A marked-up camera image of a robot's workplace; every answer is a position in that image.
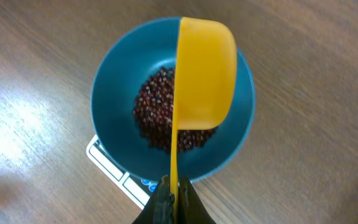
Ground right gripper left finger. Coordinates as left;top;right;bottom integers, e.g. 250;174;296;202
132;175;175;224

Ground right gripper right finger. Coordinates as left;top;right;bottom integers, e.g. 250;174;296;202
178;178;216;224

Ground yellow plastic measuring scoop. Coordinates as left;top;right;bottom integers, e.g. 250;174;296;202
169;16;238;224

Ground white digital kitchen scale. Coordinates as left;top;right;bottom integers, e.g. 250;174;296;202
86;135;157;210

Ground red beans in bowl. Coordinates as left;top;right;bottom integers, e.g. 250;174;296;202
132;67;217;153

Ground teal plastic bowl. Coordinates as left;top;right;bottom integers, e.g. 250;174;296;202
90;17;255;182

